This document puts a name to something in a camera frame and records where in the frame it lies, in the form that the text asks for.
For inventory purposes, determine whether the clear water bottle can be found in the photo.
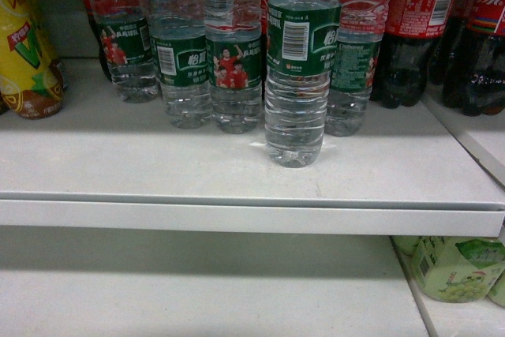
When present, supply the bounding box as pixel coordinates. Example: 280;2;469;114
264;0;340;168

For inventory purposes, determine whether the water bottle red players label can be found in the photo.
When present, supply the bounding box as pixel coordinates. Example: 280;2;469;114
204;0;262;134

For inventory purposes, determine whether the water bottle barcode label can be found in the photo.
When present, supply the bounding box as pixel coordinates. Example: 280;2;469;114
144;0;212;129

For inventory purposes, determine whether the water bottle right rear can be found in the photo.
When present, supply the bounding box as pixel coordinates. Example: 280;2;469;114
325;0;390;137

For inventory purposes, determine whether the water bottle far left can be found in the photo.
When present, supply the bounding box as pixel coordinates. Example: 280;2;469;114
90;0;159;103

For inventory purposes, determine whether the cola bottle red label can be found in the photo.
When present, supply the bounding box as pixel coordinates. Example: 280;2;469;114
371;0;455;109

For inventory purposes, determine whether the yellow lemon tea bottle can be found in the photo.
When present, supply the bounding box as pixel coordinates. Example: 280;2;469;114
1;0;64;119

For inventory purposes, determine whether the cola bottle far right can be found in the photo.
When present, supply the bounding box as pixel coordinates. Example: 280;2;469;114
442;0;504;116

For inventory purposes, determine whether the green grape drink carton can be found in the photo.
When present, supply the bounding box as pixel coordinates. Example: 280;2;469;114
410;236;504;303

